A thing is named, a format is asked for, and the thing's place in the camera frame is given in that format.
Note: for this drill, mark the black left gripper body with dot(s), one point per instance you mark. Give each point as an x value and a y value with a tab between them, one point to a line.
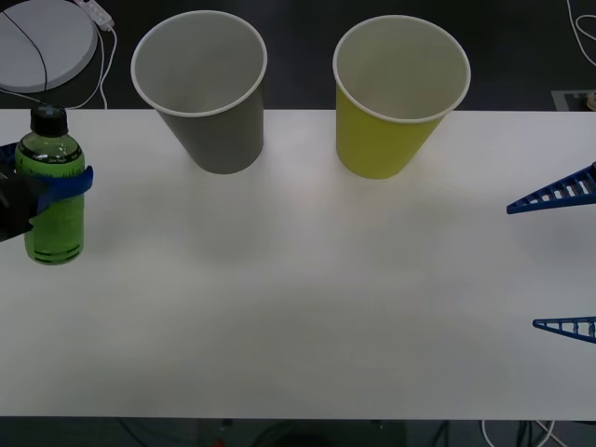
16	209

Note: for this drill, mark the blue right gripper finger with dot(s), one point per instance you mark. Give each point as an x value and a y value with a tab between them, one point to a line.
577	193
587	327

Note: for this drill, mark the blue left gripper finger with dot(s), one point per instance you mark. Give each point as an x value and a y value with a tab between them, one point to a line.
8	153
70	186

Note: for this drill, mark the green plastic bottle black cap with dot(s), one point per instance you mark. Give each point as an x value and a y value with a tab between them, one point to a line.
56	228

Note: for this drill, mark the grey floor socket box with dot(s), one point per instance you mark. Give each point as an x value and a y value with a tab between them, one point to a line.
565	100

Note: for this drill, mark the round pale grey disc base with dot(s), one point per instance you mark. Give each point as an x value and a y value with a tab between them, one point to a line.
60	42

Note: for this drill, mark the grey plastic waste bin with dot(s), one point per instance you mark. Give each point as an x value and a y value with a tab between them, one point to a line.
223	139

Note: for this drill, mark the white power strip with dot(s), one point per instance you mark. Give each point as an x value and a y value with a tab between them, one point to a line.
100	16

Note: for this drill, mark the yellow-green plastic waste bin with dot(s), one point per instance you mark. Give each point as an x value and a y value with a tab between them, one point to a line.
372	139

